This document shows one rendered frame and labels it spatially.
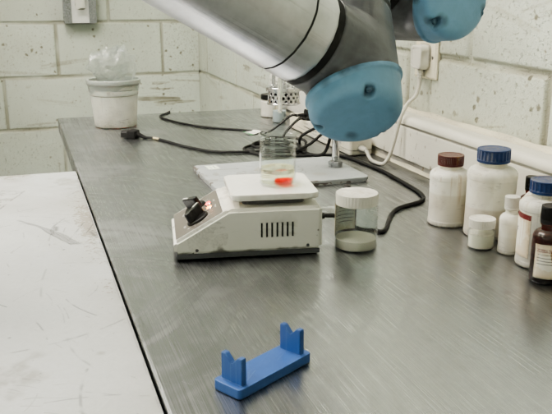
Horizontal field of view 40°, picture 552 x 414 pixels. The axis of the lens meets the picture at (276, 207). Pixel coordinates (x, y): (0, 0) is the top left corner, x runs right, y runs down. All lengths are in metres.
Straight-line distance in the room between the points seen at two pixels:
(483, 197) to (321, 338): 0.41
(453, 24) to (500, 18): 0.65
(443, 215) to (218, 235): 0.36
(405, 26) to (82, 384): 0.44
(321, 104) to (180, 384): 0.30
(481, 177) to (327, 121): 0.55
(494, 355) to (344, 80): 0.35
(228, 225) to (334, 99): 0.47
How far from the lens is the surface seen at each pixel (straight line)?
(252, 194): 1.01
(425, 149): 1.49
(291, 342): 0.74
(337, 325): 0.83
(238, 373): 0.69
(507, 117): 1.35
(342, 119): 0.59
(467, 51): 1.45
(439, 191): 1.17
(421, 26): 0.72
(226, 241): 1.01
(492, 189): 1.11
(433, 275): 0.99
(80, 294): 0.94
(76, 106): 3.43
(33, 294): 0.95
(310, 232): 1.03
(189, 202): 1.09
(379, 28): 0.61
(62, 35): 3.40
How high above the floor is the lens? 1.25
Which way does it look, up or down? 16 degrees down
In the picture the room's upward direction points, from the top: straight up
